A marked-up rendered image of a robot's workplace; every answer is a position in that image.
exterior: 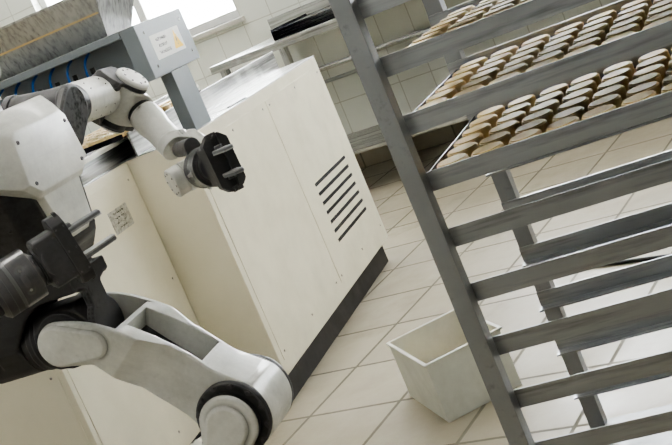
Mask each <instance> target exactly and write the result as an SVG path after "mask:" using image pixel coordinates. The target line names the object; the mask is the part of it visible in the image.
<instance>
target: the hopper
mask: <svg viewBox="0 0 672 445"><path fill-rule="evenodd" d="M133 2H134V0H61V1H59V2H57V3H54V4H52V5H50V6H48V7H45V8H43V9H41V10H39V11H37V12H34V13H32V14H30V15H28V16H25V17H23V18H21V19H19V20H16V21H14V22H12V23H10V24H7V25H5V26H3V27H1V28H0V48H1V51H0V68H1V77H0V82H1V81H3V80H6V79H8V78H10V77H13V76H15V75H17V74H20V73H22V72H25V71H27V70H29V69H32V68H34V67H36V66H39V65H41V64H43V63H46V62H48V61H50V60H53V59H55V58H57V57H60V56H62V55H64V54H67V53H69V52H71V51H74V50H76V49H78V48H81V47H83V46H85V45H88V44H90V43H93V42H95V41H97V40H100V39H102V38H104V37H107V36H109V35H111V34H114V33H116V32H118V31H121V30H123V29H125V28H128V27H130V26H132V16H133Z"/></svg>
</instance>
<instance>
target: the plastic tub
mask: <svg viewBox="0 0 672 445"><path fill-rule="evenodd" d="M485 321H486V323H487V326H488V328H489V331H490V333H491V336H492V337H493V336H496V335H500V334H501V331H500V330H501V329H502V327H501V326H499V325H496V324H494V323H492V322H489V321H487V320H485ZM386 345H387V346H389V347H390V349H391V351H392V354H393V356H394V358H395V361H396V363H397V366H398V368H399V370H400V373H401V375H402V377H403V380H404V382H405V385H406V387H407V389H408V392H409V394H410V396H411V397H413V398H414V399H416V400H417V401H418V402H420V403H421V404H423V405H424V406H426V407H427V408H429V409H430V410H431V411H433V412H434V413H436V414H437V415H439V416H440V417H442V418H443V419H445V420H446V421H447V422H449V423H450V422H452V421H454V420H456V419H457V418H459V417H461V416H463V415H465V414H467V413H469V412H471V411H473V410H475V409H476V408H478V407H480V406H482V405H484V404H486V403H488V402H490V401H491V399H490V397H489V394H488V392H487V389H486V387H485V384H484V382H483V379H482V377H481V374H480V372H479V370H478V367H477V365H476V362H475V360H474V357H473V355H472V352H471V350H470V348H469V345H468V343H467V340H466V338H465V335H464V333H463V330H462V328H461V325H460V323H459V321H458V318H457V316H456V313H455V311H454V309H453V310H451V311H449V312H447V313H445V314H443V315H441V316H439V317H437V318H435V319H433V320H431V321H429V322H427V323H425V324H423V325H421V326H419V327H417V328H415V329H413V330H411V331H409V332H407V333H405V334H403V335H401V336H399V337H397V338H395V339H393V340H391V341H389V342H387V343H386ZM499 356H500V358H501V360H502V363H503V365H504V368H505V370H506V373H507V375H508V378H509V380H510V383H511V385H512V388H513V389H515V388H516V387H518V386H520V385H522V383H521V381H520V378H519V376H518V373H517V371H516V368H515V366H514V363H513V361H512V358H511V356H510V353H506V354H502V355H499Z"/></svg>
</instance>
